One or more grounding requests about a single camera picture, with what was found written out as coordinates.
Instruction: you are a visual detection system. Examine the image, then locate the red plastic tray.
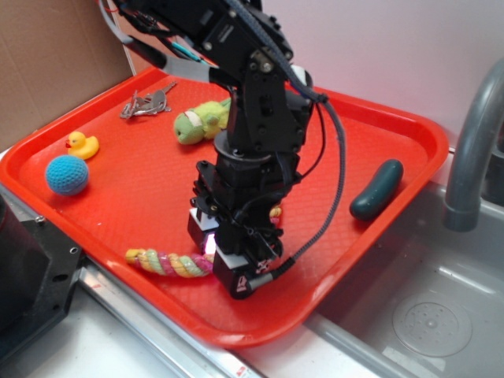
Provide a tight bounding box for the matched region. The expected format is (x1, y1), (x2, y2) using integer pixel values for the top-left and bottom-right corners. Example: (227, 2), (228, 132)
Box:
(1, 69), (449, 349)

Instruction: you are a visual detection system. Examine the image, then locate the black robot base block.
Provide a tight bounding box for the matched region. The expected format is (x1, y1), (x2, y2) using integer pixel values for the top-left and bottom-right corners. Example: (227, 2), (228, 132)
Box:
(1, 199), (82, 364)

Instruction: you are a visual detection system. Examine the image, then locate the multicolored twisted rope toy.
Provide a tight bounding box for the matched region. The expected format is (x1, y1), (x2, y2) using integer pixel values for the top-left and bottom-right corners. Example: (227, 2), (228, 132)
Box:
(124, 204), (283, 280)

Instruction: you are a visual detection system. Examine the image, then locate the grey plastic toy sink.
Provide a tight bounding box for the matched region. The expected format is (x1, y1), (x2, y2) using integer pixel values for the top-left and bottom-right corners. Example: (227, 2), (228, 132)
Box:
(306, 166), (503, 377)

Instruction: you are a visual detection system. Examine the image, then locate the dark green toy cucumber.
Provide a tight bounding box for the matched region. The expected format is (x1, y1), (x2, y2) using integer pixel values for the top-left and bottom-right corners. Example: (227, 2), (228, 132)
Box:
(350, 159), (404, 221)

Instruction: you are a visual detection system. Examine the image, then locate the yellow rubber duck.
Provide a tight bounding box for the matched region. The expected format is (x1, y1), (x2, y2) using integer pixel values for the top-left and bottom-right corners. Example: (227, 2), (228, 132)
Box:
(65, 131), (99, 160)

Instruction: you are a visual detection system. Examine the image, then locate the blue crocheted ball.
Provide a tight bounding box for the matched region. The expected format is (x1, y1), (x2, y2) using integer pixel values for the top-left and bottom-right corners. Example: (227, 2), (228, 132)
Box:
(45, 155), (89, 196)

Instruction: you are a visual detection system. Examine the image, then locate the grey toy faucet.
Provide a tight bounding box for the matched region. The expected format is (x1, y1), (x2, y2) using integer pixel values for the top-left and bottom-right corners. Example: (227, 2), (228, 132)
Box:
(443, 60), (503, 232)

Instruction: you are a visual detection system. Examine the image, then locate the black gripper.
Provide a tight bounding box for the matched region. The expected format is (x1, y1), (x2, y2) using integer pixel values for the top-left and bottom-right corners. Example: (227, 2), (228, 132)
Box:
(187, 153), (300, 300)

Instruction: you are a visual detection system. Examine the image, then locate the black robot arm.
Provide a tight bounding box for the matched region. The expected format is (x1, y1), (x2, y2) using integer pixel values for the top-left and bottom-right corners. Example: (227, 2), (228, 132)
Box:
(116, 1), (313, 299)

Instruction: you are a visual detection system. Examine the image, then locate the brown cardboard panel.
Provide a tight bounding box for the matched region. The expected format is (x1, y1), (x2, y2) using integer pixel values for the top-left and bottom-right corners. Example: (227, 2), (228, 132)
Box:
(1, 1), (149, 150)

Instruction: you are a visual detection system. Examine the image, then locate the bunch of silver keys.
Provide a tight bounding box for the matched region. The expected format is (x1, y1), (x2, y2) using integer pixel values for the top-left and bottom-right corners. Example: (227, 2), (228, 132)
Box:
(120, 81), (177, 120)

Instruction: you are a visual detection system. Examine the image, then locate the green plush turtle toy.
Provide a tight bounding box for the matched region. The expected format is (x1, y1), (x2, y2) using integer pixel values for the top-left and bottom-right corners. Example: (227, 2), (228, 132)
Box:
(173, 98), (231, 145)

